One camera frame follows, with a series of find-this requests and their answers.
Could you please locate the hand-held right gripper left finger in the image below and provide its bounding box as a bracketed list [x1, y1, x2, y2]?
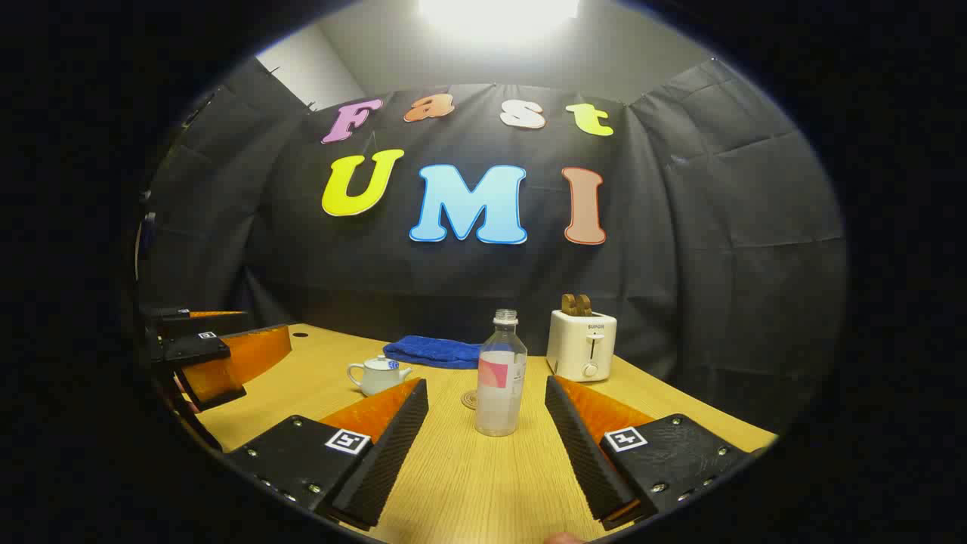
[225, 377, 430, 532]

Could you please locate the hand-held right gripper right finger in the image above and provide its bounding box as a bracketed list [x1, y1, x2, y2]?
[544, 375, 764, 531]

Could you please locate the white ceramic teacup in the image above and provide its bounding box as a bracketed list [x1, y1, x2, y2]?
[347, 355, 414, 397]

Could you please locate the clear plastic water bottle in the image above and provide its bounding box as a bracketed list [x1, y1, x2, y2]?
[475, 308, 528, 437]

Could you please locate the white toaster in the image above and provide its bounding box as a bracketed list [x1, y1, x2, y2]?
[545, 308, 618, 383]

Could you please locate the blue towel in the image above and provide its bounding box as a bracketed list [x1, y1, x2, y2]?
[382, 335, 484, 370]

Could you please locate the ceiling light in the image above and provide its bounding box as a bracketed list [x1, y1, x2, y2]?
[418, 0, 581, 42]

